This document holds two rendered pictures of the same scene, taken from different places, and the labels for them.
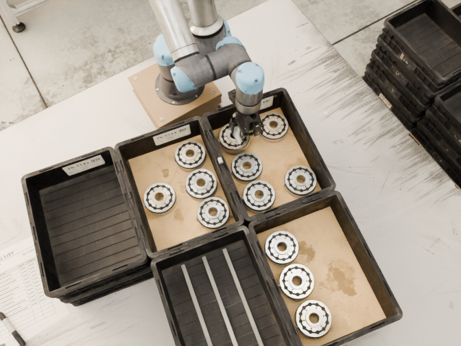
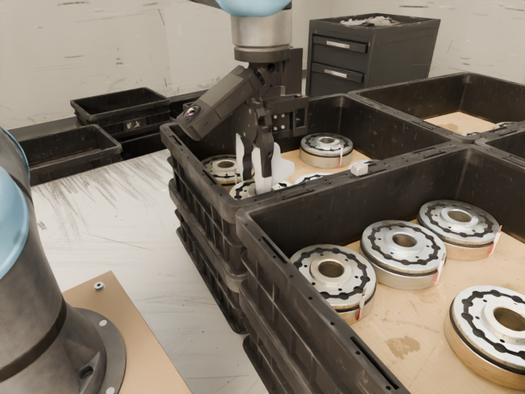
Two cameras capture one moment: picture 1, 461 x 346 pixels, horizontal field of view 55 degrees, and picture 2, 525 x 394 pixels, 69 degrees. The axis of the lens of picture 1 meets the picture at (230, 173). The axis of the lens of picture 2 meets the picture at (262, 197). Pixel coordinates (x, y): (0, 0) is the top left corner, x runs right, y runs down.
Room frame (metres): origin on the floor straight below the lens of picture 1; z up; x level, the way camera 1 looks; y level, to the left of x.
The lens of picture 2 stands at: (0.80, 0.44, 1.16)
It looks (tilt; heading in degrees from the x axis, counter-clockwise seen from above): 31 degrees down; 259
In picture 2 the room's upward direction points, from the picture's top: straight up
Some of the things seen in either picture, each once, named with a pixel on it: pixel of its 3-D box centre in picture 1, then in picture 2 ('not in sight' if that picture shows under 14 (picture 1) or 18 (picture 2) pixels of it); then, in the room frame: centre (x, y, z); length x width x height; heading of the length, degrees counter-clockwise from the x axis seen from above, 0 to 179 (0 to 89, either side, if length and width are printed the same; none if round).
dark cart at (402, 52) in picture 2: not in sight; (364, 98); (-0.25, -1.75, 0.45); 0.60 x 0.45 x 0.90; 28
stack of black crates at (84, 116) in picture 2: not in sight; (128, 142); (1.15, -1.51, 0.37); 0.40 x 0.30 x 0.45; 28
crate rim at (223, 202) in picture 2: (266, 151); (304, 139); (0.63, -0.12, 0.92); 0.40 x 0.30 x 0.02; 18
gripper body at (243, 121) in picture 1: (247, 117); (267, 94); (0.70, -0.06, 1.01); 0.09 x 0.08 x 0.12; 18
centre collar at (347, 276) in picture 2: (190, 153); (330, 270); (0.67, 0.13, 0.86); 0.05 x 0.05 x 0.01
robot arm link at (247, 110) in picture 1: (249, 100); (260, 29); (0.71, -0.07, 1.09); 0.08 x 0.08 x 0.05
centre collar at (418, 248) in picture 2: (201, 182); (403, 241); (0.56, 0.10, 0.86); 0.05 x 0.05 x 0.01
